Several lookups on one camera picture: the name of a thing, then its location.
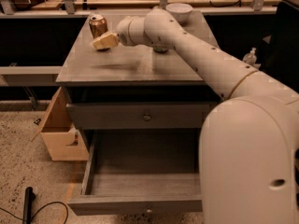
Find white bowl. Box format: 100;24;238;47
165;3;192;24

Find cardboard box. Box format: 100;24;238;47
32;88;89;161

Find green soda can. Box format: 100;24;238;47
153;47;168;53

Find black office chair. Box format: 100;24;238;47
261;0;299;91

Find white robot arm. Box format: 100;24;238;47
93;8;299;224

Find hand sanitizer bottle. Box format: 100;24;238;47
243;48;257;65

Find grey drawer cabinet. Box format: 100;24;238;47
55;9;228;161

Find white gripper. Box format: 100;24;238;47
91;16;147;50

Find orange soda can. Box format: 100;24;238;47
89;15;108;38

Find closed grey top drawer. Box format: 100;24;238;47
66;103;215;130

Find black floor cable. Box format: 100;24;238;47
0;201;69;224

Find black cylinder on floor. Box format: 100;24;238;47
22;187;36;224

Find open grey middle drawer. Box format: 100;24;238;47
68;129;202;216

